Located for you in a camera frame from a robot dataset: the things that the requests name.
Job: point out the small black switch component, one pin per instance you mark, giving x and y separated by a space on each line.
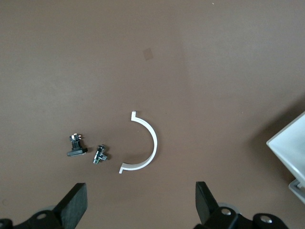
75 149

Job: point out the white semicircular plastic clamp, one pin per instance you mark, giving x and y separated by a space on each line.
154 140

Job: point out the small metal connector fitting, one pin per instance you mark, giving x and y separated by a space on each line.
100 156

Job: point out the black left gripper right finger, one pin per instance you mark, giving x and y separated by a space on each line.
206 202

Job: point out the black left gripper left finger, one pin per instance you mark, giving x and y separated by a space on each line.
72 205

